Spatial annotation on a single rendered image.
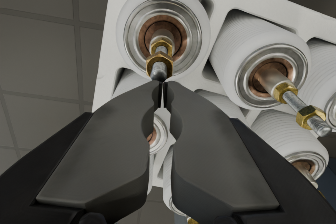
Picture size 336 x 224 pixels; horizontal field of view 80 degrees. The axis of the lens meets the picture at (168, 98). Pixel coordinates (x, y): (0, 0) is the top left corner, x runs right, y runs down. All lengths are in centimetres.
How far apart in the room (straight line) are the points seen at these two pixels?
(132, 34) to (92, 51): 30
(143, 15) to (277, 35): 13
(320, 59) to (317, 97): 6
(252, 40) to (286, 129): 17
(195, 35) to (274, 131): 21
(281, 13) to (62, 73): 46
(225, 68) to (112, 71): 16
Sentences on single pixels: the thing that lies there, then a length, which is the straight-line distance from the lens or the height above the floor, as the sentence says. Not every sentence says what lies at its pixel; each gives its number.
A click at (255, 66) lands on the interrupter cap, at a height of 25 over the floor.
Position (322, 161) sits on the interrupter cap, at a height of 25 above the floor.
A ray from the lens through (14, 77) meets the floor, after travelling 62.
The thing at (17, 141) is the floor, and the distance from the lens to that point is 76.
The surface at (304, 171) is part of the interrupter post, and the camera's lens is 35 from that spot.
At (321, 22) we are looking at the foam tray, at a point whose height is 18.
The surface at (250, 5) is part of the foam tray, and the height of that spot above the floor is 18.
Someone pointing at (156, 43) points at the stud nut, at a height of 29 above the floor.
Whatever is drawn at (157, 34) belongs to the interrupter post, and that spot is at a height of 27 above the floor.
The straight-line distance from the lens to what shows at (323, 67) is 31.
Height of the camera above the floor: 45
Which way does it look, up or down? 59 degrees down
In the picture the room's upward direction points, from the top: 179 degrees clockwise
